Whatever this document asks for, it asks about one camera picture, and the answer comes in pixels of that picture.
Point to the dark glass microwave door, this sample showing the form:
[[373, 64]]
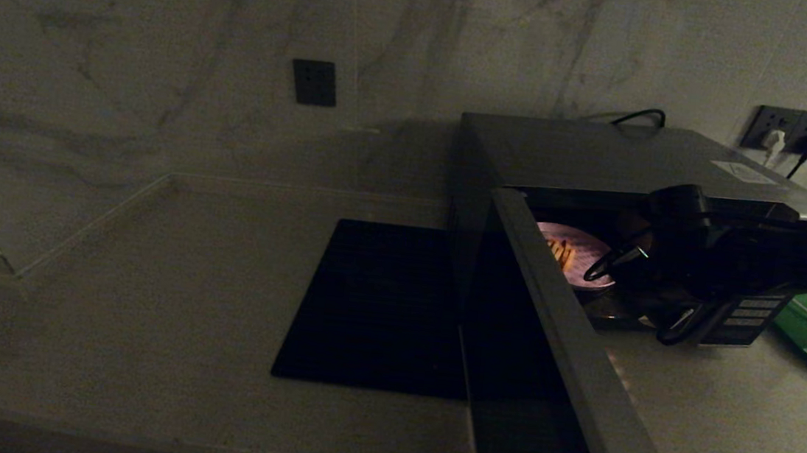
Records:
[[565, 390]]

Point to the silver microwave oven body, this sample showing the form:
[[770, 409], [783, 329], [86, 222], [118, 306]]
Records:
[[603, 153]]

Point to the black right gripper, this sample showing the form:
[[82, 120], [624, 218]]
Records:
[[673, 267]]

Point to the purple plate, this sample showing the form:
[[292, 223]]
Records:
[[586, 255]]

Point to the black single wall socket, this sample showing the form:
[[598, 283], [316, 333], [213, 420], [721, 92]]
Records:
[[314, 82]]

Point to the black double wall socket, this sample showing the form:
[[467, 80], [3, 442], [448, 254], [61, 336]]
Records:
[[791, 119]]

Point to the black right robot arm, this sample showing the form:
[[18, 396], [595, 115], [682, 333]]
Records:
[[793, 253]]

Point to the white plug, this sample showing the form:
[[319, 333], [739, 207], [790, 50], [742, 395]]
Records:
[[775, 144]]

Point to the orange french fry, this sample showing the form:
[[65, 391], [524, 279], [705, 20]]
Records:
[[566, 259], [555, 251]]

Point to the black induction cooktop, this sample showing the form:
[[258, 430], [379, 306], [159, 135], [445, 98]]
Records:
[[381, 306]]

